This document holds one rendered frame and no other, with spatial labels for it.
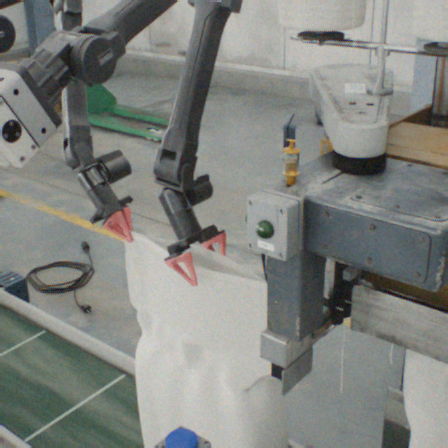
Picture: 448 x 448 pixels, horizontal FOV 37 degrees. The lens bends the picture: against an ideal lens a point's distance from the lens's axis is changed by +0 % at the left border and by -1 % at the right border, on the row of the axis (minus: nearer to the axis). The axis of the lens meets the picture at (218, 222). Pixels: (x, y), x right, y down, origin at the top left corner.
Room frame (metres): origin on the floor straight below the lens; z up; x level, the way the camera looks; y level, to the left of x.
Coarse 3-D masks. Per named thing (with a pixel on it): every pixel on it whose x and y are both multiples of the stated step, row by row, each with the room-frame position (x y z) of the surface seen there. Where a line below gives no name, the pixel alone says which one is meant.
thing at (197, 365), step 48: (144, 240) 1.41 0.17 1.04; (144, 288) 1.42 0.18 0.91; (192, 288) 1.27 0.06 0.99; (240, 288) 1.20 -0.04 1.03; (144, 336) 1.36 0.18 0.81; (192, 336) 1.27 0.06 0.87; (240, 336) 1.20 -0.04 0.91; (144, 384) 1.33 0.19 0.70; (192, 384) 1.21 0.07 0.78; (240, 384) 1.16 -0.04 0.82; (144, 432) 1.32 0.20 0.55; (240, 432) 1.13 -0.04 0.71
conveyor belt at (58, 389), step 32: (0, 320) 2.14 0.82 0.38; (0, 352) 1.93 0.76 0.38; (32, 352) 1.93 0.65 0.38; (64, 352) 1.93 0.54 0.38; (0, 384) 1.76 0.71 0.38; (32, 384) 1.75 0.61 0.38; (64, 384) 1.75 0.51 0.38; (96, 384) 1.75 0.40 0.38; (128, 384) 1.74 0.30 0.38; (0, 416) 1.60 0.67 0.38; (32, 416) 1.60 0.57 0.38; (64, 416) 1.60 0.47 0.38; (96, 416) 1.59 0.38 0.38; (128, 416) 1.59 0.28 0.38
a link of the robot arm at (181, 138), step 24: (192, 0) 1.43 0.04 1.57; (216, 0) 1.39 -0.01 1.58; (240, 0) 1.40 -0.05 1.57; (216, 24) 1.39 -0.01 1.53; (192, 48) 1.38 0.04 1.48; (216, 48) 1.39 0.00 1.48; (192, 72) 1.36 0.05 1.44; (192, 96) 1.34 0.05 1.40; (192, 120) 1.33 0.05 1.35; (168, 144) 1.32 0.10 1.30; (192, 144) 1.32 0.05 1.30; (168, 168) 1.30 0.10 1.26
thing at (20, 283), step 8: (0, 272) 2.51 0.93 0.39; (8, 272) 2.50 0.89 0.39; (0, 280) 2.43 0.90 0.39; (8, 280) 2.43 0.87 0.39; (16, 280) 2.42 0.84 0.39; (24, 280) 2.44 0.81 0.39; (0, 288) 2.40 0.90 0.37; (8, 288) 2.38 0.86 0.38; (16, 288) 2.41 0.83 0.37; (24, 288) 2.43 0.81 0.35; (16, 296) 2.40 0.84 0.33; (24, 296) 2.43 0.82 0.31
